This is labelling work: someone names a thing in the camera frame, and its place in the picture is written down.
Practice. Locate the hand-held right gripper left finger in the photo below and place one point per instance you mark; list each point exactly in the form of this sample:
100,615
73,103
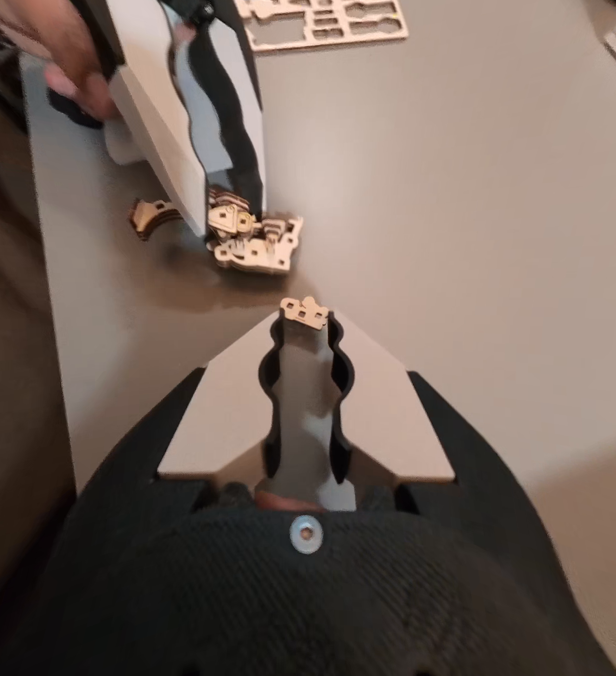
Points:
218,417

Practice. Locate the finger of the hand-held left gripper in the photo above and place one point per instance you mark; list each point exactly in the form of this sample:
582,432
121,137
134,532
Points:
250,105
149,105

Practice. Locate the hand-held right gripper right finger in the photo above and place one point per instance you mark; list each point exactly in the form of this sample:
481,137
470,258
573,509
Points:
392,422

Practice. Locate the small wooden puzzle piece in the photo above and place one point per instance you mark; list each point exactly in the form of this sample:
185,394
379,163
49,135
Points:
308,317

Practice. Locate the wooden puzzle model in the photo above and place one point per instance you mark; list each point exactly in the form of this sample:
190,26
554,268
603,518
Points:
255,253

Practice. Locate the grey desk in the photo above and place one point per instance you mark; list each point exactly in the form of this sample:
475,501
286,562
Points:
445,185

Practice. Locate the person's left hand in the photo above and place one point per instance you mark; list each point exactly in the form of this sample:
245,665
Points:
70,53

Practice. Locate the wooden puzzle parts sheet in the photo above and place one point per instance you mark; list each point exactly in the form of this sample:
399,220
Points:
339,26

